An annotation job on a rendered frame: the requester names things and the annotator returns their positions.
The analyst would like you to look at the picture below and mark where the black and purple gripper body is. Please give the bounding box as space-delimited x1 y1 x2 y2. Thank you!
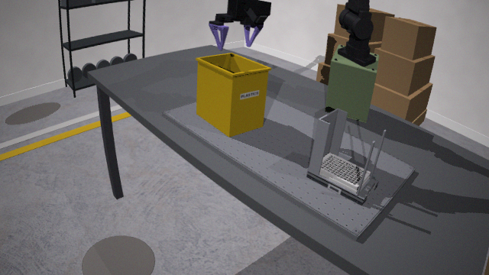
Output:
209 10 264 25

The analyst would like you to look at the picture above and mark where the yellow plastics bin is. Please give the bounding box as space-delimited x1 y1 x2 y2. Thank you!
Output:
196 53 271 137

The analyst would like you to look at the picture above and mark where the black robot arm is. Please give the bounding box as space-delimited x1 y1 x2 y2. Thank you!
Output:
228 0 376 66

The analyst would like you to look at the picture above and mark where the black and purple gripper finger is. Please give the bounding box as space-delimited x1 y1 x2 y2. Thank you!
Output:
244 24 264 47
209 23 229 50

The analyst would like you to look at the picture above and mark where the white well plate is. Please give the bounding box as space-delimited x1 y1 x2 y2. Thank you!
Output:
319 153 371 193

